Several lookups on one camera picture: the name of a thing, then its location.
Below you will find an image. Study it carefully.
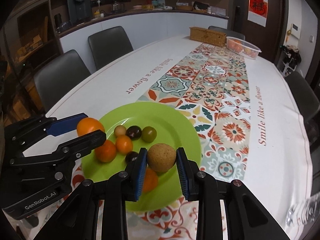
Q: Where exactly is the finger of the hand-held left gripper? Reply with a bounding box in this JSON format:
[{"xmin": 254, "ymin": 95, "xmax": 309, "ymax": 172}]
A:
[
  {"xmin": 10, "ymin": 131, "xmax": 107, "ymax": 167},
  {"xmin": 4, "ymin": 113, "xmax": 88, "ymax": 159}
]

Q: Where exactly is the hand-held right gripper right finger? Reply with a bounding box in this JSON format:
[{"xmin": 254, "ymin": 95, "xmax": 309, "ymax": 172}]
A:
[{"xmin": 176, "ymin": 147, "xmax": 292, "ymax": 240}]

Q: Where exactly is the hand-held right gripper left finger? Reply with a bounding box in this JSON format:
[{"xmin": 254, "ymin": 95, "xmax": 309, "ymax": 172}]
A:
[{"xmin": 32, "ymin": 147, "xmax": 148, "ymax": 240}]

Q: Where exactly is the large orange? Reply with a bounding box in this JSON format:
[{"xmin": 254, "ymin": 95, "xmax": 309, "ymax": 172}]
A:
[{"xmin": 76, "ymin": 117, "xmax": 105, "ymax": 143}]

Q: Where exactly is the dark purple plum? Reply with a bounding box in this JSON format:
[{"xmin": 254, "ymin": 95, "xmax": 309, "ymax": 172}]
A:
[
  {"xmin": 125, "ymin": 126, "xmax": 142, "ymax": 140},
  {"xmin": 125, "ymin": 151, "xmax": 139, "ymax": 164}
]

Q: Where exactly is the tan round fruit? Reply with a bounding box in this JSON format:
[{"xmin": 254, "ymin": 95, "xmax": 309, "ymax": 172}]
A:
[
  {"xmin": 114, "ymin": 125, "xmax": 127, "ymax": 137},
  {"xmin": 147, "ymin": 143, "xmax": 176, "ymax": 172}
]

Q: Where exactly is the green round fruit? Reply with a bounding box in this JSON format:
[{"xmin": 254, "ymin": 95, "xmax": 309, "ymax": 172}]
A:
[{"xmin": 142, "ymin": 126, "xmax": 157, "ymax": 143}]

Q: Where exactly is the green plate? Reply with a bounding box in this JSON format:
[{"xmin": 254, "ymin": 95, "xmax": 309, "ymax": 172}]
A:
[{"xmin": 81, "ymin": 102, "xmax": 202, "ymax": 212}]

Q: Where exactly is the small orange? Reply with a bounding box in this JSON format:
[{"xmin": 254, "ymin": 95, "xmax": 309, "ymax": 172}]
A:
[{"xmin": 115, "ymin": 135, "xmax": 133, "ymax": 154}]

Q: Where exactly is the grey chair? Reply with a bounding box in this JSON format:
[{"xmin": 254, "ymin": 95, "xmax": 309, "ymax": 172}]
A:
[
  {"xmin": 285, "ymin": 71, "xmax": 317, "ymax": 120},
  {"xmin": 87, "ymin": 26, "xmax": 134, "ymax": 70},
  {"xmin": 208, "ymin": 26, "xmax": 245, "ymax": 40},
  {"xmin": 34, "ymin": 49, "xmax": 92, "ymax": 112}
]

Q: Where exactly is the patterned white tablecloth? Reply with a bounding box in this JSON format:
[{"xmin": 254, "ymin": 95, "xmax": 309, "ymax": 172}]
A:
[{"xmin": 32, "ymin": 35, "xmax": 315, "ymax": 240}]

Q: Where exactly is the black coffee machine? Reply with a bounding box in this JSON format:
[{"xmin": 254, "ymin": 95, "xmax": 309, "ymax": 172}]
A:
[{"xmin": 67, "ymin": 0, "xmax": 92, "ymax": 23}]

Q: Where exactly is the clear plastic water bottle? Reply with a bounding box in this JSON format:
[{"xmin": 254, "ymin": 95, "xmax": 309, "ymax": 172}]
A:
[{"xmin": 286, "ymin": 197, "xmax": 320, "ymax": 227}]

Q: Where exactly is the white plastic basket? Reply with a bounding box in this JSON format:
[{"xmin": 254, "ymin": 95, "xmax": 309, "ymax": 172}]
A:
[{"xmin": 226, "ymin": 36, "xmax": 262, "ymax": 60}]

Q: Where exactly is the wicker box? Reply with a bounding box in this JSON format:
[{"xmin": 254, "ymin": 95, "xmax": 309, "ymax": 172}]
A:
[{"xmin": 189, "ymin": 26, "xmax": 227, "ymax": 47}]

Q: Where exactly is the dark bag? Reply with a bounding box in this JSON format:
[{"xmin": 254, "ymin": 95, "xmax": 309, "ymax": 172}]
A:
[{"xmin": 281, "ymin": 44, "xmax": 302, "ymax": 70}]

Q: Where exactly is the red wall poster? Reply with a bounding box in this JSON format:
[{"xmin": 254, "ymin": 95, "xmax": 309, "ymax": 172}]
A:
[{"xmin": 247, "ymin": 0, "xmax": 268, "ymax": 22}]

